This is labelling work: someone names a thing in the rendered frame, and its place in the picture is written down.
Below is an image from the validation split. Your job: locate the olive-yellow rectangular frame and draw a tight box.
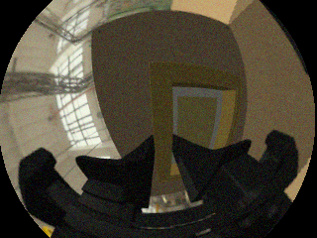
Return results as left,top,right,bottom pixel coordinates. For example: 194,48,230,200
150,61,243,182

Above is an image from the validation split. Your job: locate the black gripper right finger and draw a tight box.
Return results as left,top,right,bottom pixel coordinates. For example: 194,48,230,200
171,135,251,203

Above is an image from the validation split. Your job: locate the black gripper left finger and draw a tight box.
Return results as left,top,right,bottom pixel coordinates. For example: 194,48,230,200
75,135,155,209

